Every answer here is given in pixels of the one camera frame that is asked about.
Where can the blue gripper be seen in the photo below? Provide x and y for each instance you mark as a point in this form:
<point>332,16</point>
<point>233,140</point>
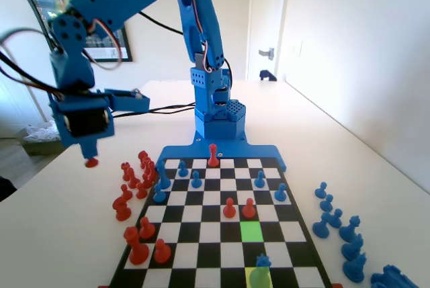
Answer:
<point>84,123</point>

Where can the red pawn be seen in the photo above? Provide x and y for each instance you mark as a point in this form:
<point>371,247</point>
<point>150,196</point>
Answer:
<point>90,163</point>
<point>229,209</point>
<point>141,193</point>
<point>162,252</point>
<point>146,182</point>
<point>125,191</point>
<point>248,209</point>
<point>146,229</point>

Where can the blue queen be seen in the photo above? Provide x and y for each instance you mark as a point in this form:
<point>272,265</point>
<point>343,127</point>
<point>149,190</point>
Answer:
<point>263,262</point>

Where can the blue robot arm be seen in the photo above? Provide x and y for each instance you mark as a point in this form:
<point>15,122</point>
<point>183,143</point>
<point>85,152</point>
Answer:
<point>201,16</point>

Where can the black and white chessboard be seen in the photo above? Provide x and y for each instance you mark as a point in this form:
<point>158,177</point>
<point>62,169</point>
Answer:
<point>201,234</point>

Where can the cardboard box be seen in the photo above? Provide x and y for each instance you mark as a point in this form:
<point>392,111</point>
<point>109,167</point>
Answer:
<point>40,148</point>

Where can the white plastic bag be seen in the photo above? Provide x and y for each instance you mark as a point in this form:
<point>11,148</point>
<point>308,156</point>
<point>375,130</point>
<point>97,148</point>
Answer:
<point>37,132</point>

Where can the blue king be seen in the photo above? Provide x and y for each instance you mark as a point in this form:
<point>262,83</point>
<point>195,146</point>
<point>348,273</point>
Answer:
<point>162,178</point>

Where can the blue pawn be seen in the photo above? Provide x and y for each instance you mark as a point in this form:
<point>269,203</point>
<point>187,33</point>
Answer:
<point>321,191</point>
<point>279,194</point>
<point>326,204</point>
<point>181,169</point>
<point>159,195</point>
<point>336,219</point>
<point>195,181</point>
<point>259,180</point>

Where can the dark object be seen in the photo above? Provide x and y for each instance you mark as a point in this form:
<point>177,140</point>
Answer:
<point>6,189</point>

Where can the red king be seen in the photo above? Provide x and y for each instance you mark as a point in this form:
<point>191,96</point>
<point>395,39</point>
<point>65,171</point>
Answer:
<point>136,249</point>

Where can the red queen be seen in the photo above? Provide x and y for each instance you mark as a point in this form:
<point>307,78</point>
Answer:
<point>212,156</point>

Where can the small blue printed part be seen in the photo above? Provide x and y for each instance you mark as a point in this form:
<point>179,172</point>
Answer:
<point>267,75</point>

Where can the white door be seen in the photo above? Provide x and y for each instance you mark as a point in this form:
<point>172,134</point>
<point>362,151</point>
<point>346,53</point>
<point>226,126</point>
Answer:
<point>268,6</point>

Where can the blue knight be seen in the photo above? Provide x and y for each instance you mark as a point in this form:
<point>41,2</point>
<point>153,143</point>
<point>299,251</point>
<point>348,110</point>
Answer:
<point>352,250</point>
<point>355,269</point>

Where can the blue rook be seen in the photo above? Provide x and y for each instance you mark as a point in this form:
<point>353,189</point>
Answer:
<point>393,277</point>

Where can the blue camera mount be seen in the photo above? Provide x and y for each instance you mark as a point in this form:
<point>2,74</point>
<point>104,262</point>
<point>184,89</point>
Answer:
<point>131,101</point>

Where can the blue base plate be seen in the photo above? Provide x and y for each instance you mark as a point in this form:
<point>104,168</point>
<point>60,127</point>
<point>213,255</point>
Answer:
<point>255,152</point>

